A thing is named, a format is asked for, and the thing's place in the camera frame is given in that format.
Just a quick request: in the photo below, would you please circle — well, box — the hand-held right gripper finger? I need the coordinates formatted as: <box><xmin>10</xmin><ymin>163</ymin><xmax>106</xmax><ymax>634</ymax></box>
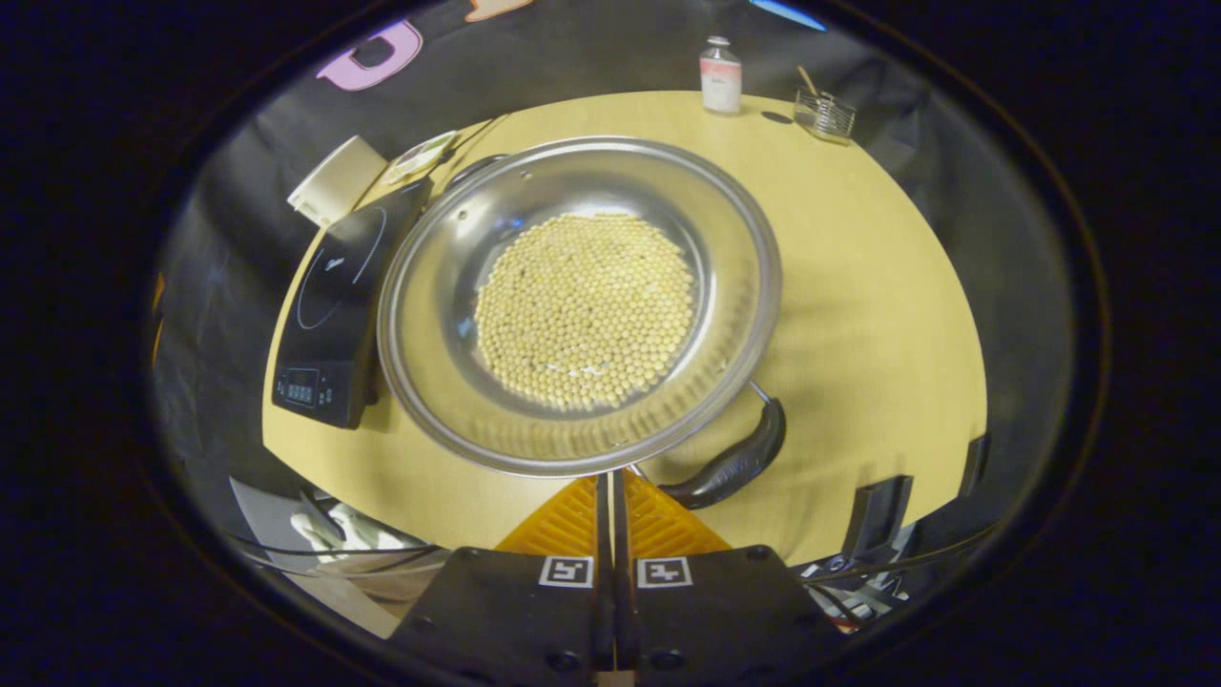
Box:
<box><xmin>386</xmin><ymin>472</ymin><xmax>613</xmax><ymax>687</ymax></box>
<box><xmin>614</xmin><ymin>469</ymin><xmax>845</xmax><ymax>687</ymax></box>

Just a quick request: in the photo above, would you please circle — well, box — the pile of yellow soybeans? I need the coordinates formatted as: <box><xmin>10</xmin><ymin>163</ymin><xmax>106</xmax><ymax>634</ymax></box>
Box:
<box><xmin>473</xmin><ymin>212</ymin><xmax>697</xmax><ymax>413</ymax></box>

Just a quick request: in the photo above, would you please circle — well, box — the steel pot with black handle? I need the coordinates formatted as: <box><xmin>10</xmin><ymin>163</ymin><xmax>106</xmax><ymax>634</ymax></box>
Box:
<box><xmin>377</xmin><ymin>135</ymin><xmax>788</xmax><ymax>511</ymax></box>

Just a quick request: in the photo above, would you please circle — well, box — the black induction cooktop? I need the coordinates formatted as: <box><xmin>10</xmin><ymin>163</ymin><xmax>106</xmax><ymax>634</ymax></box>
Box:
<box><xmin>272</xmin><ymin>177</ymin><xmax>435</xmax><ymax>430</ymax></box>

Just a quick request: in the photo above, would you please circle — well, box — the white divided bean dish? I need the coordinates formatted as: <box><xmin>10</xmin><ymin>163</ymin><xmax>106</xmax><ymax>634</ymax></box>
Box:
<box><xmin>382</xmin><ymin>131</ymin><xmax>459</xmax><ymax>185</ymax></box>

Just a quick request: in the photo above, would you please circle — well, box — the white toaster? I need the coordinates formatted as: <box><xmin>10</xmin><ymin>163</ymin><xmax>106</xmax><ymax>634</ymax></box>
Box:
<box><xmin>288</xmin><ymin>135</ymin><xmax>389</xmax><ymax>228</ymax></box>

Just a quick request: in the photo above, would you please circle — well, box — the pink label bottle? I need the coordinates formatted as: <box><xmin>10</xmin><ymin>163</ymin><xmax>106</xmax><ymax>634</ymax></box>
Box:
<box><xmin>699</xmin><ymin>36</ymin><xmax>743</xmax><ymax>115</ymax></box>

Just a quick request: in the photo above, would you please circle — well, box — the clear glass jar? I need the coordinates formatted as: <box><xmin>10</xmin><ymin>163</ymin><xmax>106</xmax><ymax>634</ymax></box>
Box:
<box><xmin>794</xmin><ymin>88</ymin><xmax>858</xmax><ymax>146</ymax></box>

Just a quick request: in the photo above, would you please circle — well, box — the black backdrop cloth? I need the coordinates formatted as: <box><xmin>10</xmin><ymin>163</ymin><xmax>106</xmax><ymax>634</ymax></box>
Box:
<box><xmin>153</xmin><ymin>0</ymin><xmax>1079</xmax><ymax>545</ymax></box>

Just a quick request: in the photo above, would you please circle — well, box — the black metal bracket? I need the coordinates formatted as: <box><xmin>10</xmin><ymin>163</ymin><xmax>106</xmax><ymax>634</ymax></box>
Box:
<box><xmin>841</xmin><ymin>474</ymin><xmax>915</xmax><ymax>566</ymax></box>

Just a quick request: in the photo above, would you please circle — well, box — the thin black cable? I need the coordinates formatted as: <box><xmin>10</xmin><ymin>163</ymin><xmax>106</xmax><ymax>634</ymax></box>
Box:
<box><xmin>227</xmin><ymin>532</ymin><xmax>449</xmax><ymax>559</ymax></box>

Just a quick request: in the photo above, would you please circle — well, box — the black power cable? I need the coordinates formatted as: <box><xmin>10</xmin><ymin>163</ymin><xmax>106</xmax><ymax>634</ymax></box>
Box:
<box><xmin>448</xmin><ymin>114</ymin><xmax>511</xmax><ymax>154</ymax></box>

